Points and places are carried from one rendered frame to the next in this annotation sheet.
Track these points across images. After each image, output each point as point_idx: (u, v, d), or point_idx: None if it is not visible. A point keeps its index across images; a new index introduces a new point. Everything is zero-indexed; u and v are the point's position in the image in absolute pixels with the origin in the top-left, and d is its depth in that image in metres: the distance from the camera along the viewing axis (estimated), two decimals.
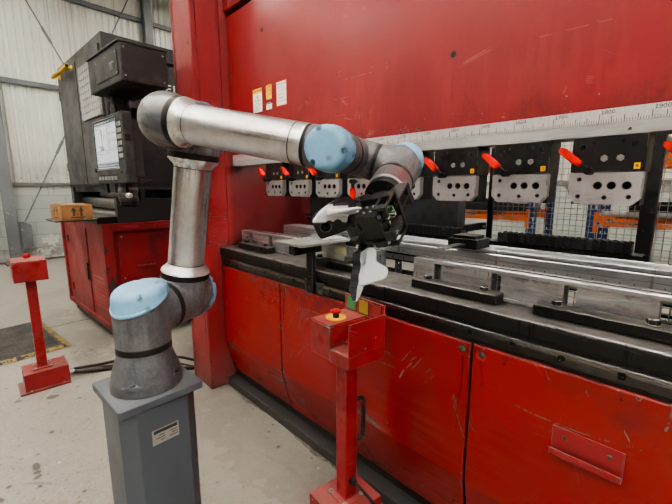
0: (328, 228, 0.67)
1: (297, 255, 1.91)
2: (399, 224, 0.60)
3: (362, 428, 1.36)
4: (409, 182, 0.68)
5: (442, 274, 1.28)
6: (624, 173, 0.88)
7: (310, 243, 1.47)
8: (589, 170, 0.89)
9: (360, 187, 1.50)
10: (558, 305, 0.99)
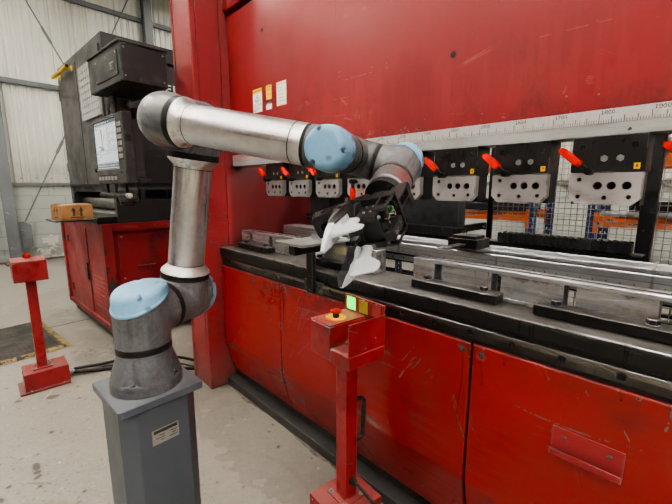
0: None
1: (297, 255, 1.91)
2: (399, 224, 0.60)
3: (362, 428, 1.36)
4: (409, 182, 0.68)
5: (442, 274, 1.28)
6: (624, 173, 0.88)
7: (310, 243, 1.48)
8: (589, 170, 0.89)
9: (360, 187, 1.50)
10: (558, 305, 0.99)
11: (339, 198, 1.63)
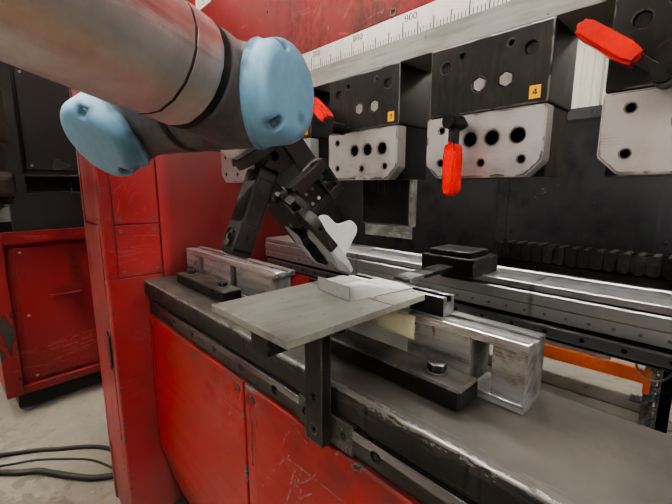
0: None
1: None
2: None
3: None
4: None
5: None
6: None
7: (317, 322, 0.46)
8: None
9: (473, 143, 0.48)
10: None
11: (393, 182, 0.61)
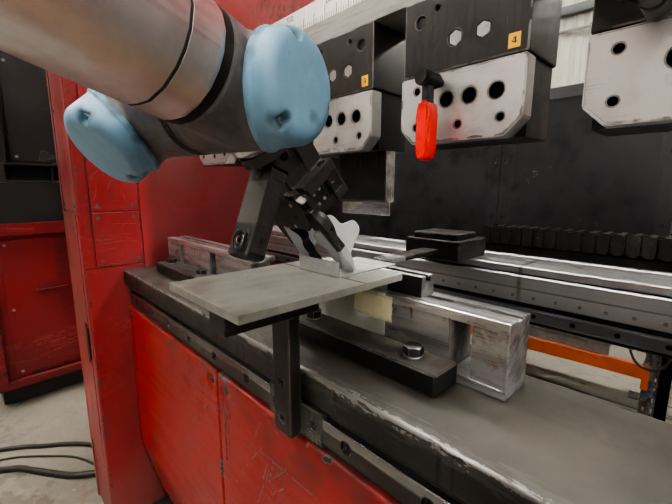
0: None
1: None
2: None
3: None
4: None
5: None
6: None
7: (278, 299, 0.42)
8: None
9: (450, 104, 0.44)
10: None
11: (370, 154, 0.57)
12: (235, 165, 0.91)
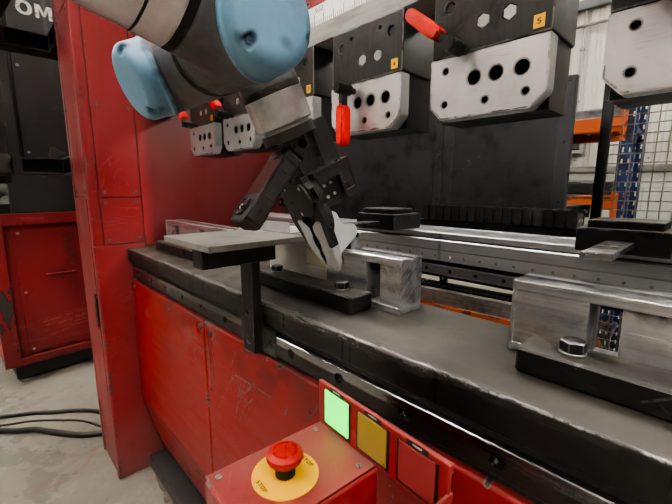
0: None
1: None
2: None
3: None
4: None
5: (619, 339, 0.41)
6: None
7: (239, 241, 0.60)
8: None
9: (362, 106, 0.63)
10: None
11: None
12: (221, 156, 1.09)
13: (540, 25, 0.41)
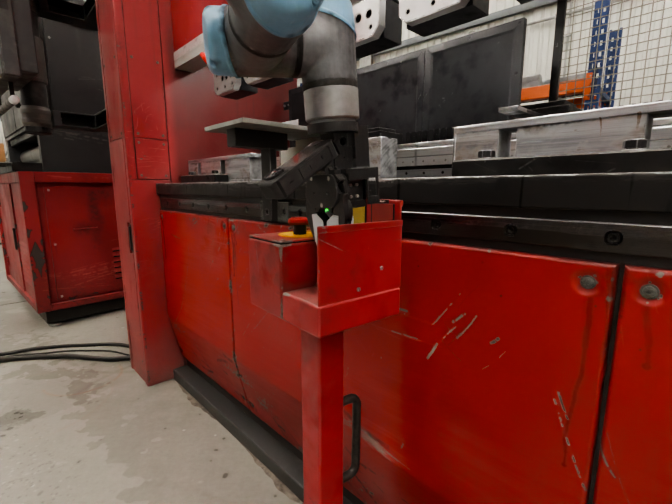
0: None
1: None
2: None
3: (354, 457, 0.71)
4: None
5: (515, 149, 0.63)
6: None
7: None
8: None
9: None
10: None
11: None
12: (239, 95, 1.31)
13: None
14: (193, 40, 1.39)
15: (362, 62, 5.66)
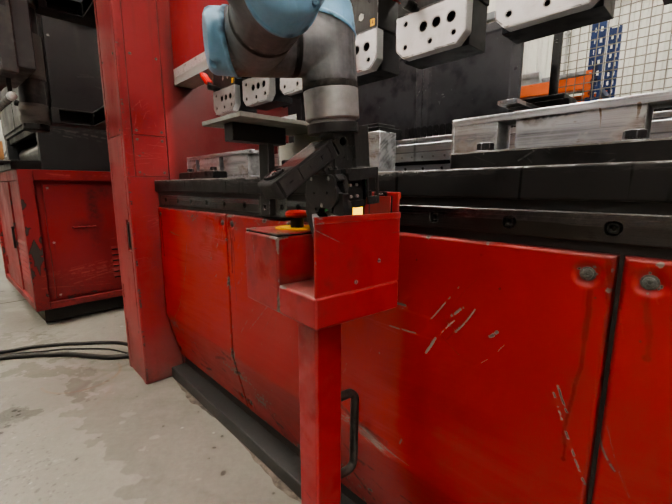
0: None
1: None
2: None
3: (352, 453, 0.71)
4: None
5: (514, 141, 0.63)
6: None
7: None
8: None
9: None
10: None
11: None
12: None
13: None
14: (193, 59, 1.40)
15: None
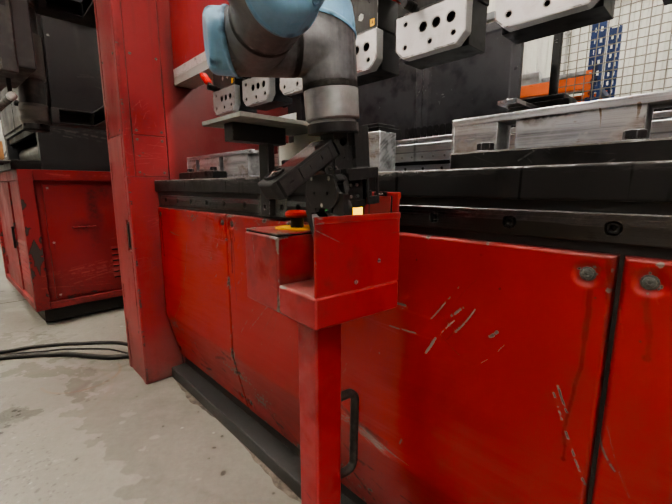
0: None
1: None
2: None
3: (352, 453, 0.71)
4: None
5: (514, 141, 0.63)
6: None
7: None
8: None
9: None
10: None
11: None
12: None
13: None
14: (193, 59, 1.40)
15: None
